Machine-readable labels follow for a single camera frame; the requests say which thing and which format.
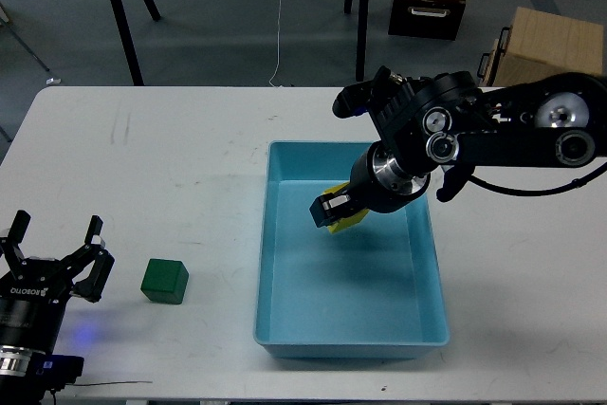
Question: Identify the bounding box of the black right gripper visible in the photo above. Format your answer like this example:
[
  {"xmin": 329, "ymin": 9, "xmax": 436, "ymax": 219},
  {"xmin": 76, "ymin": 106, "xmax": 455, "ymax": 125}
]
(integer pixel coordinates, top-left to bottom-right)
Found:
[{"xmin": 309, "ymin": 141, "xmax": 430, "ymax": 228}]

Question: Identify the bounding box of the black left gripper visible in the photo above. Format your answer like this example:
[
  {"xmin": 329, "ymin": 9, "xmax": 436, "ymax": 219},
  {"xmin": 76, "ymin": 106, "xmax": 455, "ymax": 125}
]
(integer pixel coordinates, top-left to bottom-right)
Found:
[{"xmin": 1, "ymin": 210, "xmax": 115, "ymax": 314}]

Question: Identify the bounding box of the yellow wooden cube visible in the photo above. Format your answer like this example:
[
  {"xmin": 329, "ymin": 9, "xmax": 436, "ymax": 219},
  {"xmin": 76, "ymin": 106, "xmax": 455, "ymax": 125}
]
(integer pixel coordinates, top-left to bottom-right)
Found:
[{"xmin": 322, "ymin": 182, "xmax": 369, "ymax": 234}]

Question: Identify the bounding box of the green wooden cube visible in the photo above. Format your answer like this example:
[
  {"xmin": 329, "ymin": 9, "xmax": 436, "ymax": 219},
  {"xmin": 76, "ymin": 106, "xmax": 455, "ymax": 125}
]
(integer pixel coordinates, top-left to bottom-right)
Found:
[{"xmin": 140, "ymin": 258, "xmax": 189, "ymax": 304}]

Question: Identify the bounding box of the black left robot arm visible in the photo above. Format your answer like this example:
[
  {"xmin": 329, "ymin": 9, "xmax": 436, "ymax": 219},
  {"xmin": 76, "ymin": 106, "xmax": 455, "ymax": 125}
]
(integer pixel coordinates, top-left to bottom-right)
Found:
[{"xmin": 1, "ymin": 210, "xmax": 114, "ymax": 404}]

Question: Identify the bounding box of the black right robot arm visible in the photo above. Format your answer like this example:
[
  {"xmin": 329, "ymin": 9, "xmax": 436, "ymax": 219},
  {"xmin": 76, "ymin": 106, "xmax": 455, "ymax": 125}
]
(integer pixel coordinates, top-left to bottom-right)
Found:
[{"xmin": 310, "ymin": 67, "xmax": 606, "ymax": 230}]

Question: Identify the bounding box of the dark drawer box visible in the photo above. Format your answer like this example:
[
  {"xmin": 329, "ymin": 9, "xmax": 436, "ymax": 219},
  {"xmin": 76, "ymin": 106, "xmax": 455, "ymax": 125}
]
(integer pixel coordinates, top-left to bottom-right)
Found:
[{"xmin": 388, "ymin": 0, "xmax": 467, "ymax": 41}]

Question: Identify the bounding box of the light blue plastic bin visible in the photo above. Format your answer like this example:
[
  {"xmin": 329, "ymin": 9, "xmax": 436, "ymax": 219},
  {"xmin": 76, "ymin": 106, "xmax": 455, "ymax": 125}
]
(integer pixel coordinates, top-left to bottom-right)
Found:
[{"xmin": 254, "ymin": 141, "xmax": 450, "ymax": 359}]

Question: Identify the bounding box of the white hanging cord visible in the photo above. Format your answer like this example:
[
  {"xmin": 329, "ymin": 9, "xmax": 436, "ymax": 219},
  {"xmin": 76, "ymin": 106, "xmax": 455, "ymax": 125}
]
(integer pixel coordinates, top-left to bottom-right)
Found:
[{"xmin": 258, "ymin": 0, "xmax": 295, "ymax": 89}]

